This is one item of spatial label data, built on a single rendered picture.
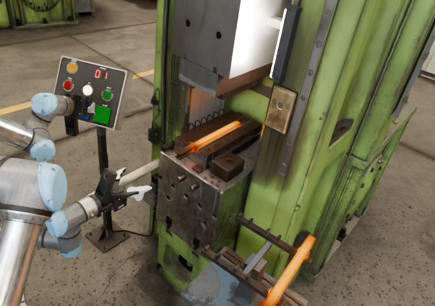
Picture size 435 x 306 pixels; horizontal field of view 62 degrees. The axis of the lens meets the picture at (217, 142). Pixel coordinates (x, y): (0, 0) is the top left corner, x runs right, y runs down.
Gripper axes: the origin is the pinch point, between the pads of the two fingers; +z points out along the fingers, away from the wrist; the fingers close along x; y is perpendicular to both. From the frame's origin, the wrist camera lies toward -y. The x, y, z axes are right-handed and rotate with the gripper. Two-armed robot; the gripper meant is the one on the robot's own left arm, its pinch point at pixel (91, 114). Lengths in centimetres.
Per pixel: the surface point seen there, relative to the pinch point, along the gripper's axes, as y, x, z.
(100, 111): 1.4, 1.2, 9.7
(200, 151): -4, -50, 6
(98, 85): 13.1, 5.3, 10.4
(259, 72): 35, -65, 12
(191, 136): 0.5, -42.3, 14.9
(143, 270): -88, -22, 58
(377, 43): 55, -109, 6
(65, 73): 14.7, 22.8, 10.3
